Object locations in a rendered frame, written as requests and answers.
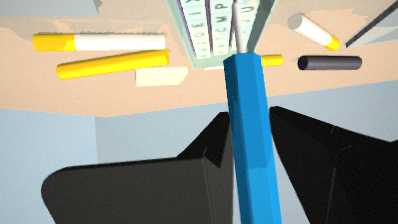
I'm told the blue stylus with white tip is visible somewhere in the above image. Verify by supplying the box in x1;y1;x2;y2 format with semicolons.
223;2;282;224

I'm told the letter keyboard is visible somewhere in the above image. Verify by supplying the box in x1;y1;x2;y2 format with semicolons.
165;0;278;70

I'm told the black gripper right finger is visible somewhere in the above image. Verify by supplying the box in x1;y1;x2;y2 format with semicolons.
269;106;398;224

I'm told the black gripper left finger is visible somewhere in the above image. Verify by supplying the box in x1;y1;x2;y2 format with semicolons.
41;111;234;224

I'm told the light grey flat bar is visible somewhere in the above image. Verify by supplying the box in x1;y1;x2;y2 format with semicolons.
0;0;99;17

